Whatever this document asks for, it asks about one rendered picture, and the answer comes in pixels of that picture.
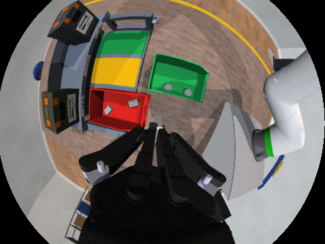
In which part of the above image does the red bin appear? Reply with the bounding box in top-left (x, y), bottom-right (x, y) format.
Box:
top-left (89, 88), bottom-right (151, 131)

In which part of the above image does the green bin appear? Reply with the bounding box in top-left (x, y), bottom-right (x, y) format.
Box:
top-left (148, 53), bottom-right (209, 103)

